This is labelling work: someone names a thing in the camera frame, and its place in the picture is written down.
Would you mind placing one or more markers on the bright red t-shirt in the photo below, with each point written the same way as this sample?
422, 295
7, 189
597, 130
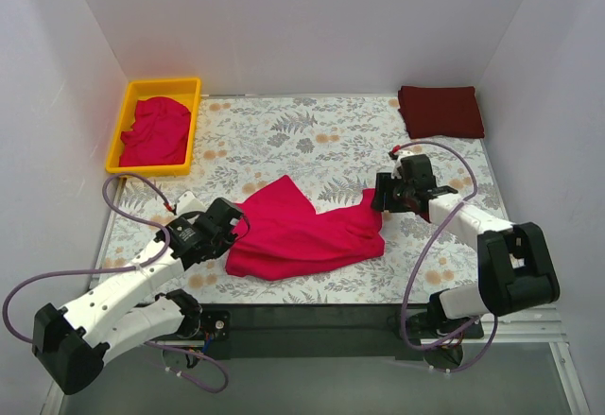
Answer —
285, 236

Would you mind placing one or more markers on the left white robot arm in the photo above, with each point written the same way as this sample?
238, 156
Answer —
75, 342

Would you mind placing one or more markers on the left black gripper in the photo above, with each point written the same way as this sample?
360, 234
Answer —
232, 225

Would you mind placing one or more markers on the floral patterned table mat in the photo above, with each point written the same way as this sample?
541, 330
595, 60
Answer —
332, 148

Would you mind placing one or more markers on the aluminium rail frame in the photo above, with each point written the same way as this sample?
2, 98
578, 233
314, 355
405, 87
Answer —
347, 359

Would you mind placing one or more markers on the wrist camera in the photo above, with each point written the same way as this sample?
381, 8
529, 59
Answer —
398, 153
187, 206

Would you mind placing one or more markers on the folded dark red t-shirt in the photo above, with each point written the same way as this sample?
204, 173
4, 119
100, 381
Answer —
451, 112

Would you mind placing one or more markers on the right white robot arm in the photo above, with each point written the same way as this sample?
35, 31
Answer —
515, 271

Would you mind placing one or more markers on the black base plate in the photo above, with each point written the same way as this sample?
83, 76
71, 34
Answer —
306, 331

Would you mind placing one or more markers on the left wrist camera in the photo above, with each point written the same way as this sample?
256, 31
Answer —
187, 206

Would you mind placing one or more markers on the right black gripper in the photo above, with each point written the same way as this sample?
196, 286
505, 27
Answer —
383, 193

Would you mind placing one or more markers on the red t-shirt in bin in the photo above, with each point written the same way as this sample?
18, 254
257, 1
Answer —
158, 135

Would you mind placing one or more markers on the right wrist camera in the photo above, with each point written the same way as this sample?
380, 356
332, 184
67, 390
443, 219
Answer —
398, 153

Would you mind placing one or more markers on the yellow plastic bin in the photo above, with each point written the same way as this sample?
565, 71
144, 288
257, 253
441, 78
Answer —
184, 90

